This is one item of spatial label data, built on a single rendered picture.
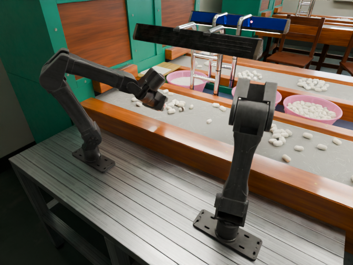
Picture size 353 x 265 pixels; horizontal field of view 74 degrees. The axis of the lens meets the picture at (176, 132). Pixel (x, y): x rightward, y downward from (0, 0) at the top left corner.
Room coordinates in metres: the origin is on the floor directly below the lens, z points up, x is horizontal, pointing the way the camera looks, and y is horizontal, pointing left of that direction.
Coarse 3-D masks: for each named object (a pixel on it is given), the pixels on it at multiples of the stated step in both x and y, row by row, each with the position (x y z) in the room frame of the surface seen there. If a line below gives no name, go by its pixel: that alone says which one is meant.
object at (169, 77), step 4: (172, 72) 1.51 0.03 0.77; (176, 72) 1.53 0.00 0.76; (180, 72) 1.54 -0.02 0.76; (184, 72) 1.54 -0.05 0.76; (196, 72) 1.53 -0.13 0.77; (200, 72) 1.52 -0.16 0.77; (168, 76) 1.45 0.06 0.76; (172, 76) 1.50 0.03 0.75; (176, 76) 1.52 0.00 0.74; (180, 76) 1.53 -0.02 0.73; (184, 76) 1.54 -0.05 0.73; (188, 76) 1.54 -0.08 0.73; (204, 76) 1.47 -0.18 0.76; (168, 80) 1.36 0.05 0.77; (204, 80) 1.45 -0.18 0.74; (172, 84) 1.32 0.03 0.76; (176, 84) 1.31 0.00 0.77; (200, 84) 1.31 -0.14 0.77; (204, 84) 1.35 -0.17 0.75; (188, 88) 1.30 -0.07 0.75; (196, 88) 1.31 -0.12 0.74; (200, 88) 1.33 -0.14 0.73
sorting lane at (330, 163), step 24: (120, 96) 1.20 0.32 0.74; (168, 96) 1.20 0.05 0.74; (168, 120) 0.94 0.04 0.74; (192, 120) 0.94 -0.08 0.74; (216, 120) 0.95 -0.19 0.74; (264, 144) 0.76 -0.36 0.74; (288, 144) 0.76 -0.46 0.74; (312, 144) 0.76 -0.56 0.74; (336, 144) 0.76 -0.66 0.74; (312, 168) 0.62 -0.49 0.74; (336, 168) 0.62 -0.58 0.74
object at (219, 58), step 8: (184, 24) 1.17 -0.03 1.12; (192, 24) 1.22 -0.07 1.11; (208, 32) 1.05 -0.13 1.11; (224, 32) 1.18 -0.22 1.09; (192, 56) 1.25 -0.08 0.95; (200, 56) 1.23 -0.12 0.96; (208, 56) 1.21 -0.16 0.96; (216, 56) 1.19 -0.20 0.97; (192, 64) 1.25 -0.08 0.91; (216, 64) 1.18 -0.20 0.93; (192, 72) 1.25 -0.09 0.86; (216, 72) 1.18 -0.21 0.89; (192, 80) 1.25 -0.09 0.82; (208, 80) 1.20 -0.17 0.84; (216, 80) 1.17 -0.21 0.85; (192, 88) 1.25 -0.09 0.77; (216, 88) 1.17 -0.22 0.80
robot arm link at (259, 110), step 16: (240, 112) 0.45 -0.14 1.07; (256, 112) 0.44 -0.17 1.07; (240, 128) 0.46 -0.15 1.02; (256, 128) 0.43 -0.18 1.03; (240, 144) 0.43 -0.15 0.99; (256, 144) 0.42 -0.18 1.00; (240, 160) 0.42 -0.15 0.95; (240, 176) 0.41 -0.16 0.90; (224, 192) 0.42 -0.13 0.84; (240, 192) 0.41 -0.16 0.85; (224, 208) 0.40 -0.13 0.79; (240, 208) 0.39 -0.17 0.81
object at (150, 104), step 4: (164, 96) 0.88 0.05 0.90; (152, 100) 0.83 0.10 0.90; (156, 100) 0.85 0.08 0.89; (164, 100) 0.86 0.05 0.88; (144, 104) 0.89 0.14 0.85; (148, 104) 0.84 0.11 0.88; (152, 104) 0.84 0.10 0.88; (156, 104) 0.86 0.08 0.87; (160, 104) 0.86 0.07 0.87; (156, 108) 0.86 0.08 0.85; (160, 108) 0.85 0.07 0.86
